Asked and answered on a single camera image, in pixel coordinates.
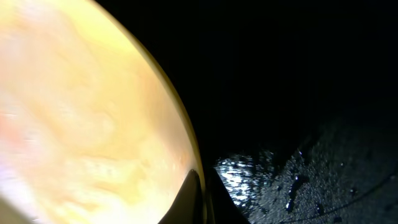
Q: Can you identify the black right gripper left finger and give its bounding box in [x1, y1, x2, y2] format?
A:
[159, 169, 206, 224]

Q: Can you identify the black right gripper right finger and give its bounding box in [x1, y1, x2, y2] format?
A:
[206, 168, 249, 224]

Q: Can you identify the yellow plate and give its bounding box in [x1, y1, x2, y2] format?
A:
[1, 0, 204, 224]

